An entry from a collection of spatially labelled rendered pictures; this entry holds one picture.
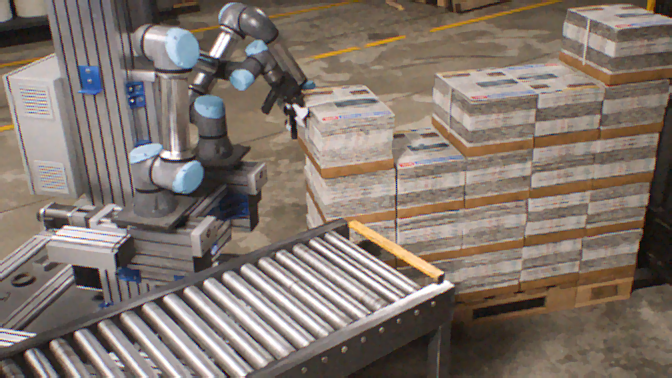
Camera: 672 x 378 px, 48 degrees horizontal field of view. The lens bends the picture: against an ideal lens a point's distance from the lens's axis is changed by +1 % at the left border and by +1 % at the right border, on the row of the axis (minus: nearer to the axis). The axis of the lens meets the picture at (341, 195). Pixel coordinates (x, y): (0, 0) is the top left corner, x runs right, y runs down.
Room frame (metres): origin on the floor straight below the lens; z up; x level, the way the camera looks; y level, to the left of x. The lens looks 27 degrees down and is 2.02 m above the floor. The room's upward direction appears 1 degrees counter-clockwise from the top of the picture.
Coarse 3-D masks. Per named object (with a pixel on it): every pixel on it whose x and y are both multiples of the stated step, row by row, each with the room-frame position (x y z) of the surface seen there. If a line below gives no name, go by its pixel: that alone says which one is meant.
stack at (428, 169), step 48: (432, 144) 2.82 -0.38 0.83; (576, 144) 2.79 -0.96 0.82; (336, 192) 2.52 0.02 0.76; (384, 192) 2.57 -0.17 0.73; (432, 192) 2.63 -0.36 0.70; (480, 192) 2.68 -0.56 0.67; (576, 192) 2.80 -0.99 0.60; (432, 240) 2.63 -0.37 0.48; (480, 240) 2.69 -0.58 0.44; (576, 240) 2.80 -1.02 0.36; (480, 288) 2.69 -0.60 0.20
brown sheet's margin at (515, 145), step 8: (432, 120) 3.01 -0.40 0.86; (440, 128) 2.92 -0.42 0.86; (448, 136) 2.84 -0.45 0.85; (456, 144) 2.76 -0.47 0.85; (496, 144) 2.69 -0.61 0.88; (504, 144) 2.70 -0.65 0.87; (512, 144) 2.71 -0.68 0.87; (520, 144) 2.72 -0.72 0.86; (528, 144) 2.73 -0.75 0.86; (464, 152) 2.68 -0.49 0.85; (472, 152) 2.67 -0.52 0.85; (480, 152) 2.67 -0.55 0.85; (488, 152) 2.68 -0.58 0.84; (496, 152) 2.69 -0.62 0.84
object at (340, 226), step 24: (288, 240) 2.10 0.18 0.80; (240, 264) 1.96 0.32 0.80; (168, 288) 1.83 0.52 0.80; (96, 312) 1.72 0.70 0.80; (120, 312) 1.72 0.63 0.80; (168, 312) 1.80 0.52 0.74; (48, 336) 1.62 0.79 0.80; (72, 336) 1.64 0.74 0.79; (96, 336) 1.67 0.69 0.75; (0, 360) 1.53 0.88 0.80; (48, 360) 1.59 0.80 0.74
